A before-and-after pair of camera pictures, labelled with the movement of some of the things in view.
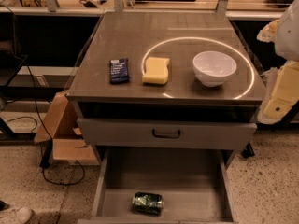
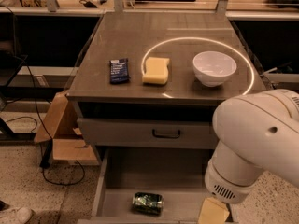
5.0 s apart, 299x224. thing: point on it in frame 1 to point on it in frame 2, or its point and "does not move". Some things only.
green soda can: (148, 203) does not move
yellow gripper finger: (282, 93) to (213, 211)
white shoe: (24, 215) does not move
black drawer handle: (164, 135) does not move
